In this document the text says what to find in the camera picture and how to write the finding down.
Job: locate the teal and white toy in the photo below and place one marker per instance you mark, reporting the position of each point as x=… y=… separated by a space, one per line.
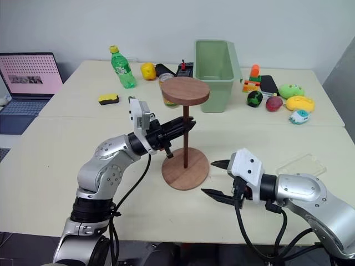
x=299 y=117

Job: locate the yellow plush toy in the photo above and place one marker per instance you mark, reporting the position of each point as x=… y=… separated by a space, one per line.
x=299 y=103

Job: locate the green and black ball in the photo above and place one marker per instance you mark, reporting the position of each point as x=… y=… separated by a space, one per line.
x=254 y=99

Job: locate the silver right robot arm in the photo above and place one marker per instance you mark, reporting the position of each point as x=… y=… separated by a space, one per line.
x=299 y=188

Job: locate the green plush toy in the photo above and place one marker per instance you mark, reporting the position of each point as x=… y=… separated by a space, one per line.
x=289 y=91

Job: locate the round wooden base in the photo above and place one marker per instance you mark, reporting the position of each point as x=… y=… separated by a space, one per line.
x=194 y=173

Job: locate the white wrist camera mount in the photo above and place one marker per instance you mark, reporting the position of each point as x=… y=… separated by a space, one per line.
x=137 y=115
x=247 y=166

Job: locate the dark red toy fruit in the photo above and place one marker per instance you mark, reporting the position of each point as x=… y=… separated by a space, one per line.
x=274 y=104

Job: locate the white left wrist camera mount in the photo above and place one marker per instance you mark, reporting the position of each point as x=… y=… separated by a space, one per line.
x=137 y=115

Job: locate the colourful toy brick stack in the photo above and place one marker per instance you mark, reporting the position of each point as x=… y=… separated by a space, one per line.
x=253 y=81

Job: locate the clear cup with yellow contents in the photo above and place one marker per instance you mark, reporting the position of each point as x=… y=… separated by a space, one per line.
x=170 y=103

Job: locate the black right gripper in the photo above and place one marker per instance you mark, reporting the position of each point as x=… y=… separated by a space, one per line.
x=240 y=192

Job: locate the yellow and black sponge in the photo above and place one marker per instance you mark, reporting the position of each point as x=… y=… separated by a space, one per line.
x=108 y=99

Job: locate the yellow toy pepper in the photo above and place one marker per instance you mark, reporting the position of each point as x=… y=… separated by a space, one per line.
x=148 y=72

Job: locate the wooden pole with round top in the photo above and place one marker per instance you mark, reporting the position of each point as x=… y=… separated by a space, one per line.
x=185 y=90

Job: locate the black smartphone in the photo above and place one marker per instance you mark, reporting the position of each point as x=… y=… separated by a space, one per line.
x=269 y=86

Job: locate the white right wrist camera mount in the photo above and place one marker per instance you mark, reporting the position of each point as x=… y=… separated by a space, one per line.
x=247 y=166

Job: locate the green plastic bin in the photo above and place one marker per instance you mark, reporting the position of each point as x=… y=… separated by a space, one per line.
x=213 y=91

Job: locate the open laptop with pink screen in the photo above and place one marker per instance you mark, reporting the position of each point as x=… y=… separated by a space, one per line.
x=27 y=72

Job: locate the black box with red lever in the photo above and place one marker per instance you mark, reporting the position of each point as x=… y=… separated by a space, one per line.
x=185 y=70

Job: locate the clear plastic tray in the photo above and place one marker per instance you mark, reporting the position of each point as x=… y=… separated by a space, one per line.
x=301 y=163

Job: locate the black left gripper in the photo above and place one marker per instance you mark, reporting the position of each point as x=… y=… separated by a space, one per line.
x=156 y=135

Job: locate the black flat device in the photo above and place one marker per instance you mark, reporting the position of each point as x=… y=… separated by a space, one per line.
x=163 y=69

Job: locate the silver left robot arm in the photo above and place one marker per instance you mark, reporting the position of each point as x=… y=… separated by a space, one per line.
x=91 y=171

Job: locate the green bottle with yellow cap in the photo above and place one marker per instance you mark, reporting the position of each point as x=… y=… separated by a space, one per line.
x=122 y=69

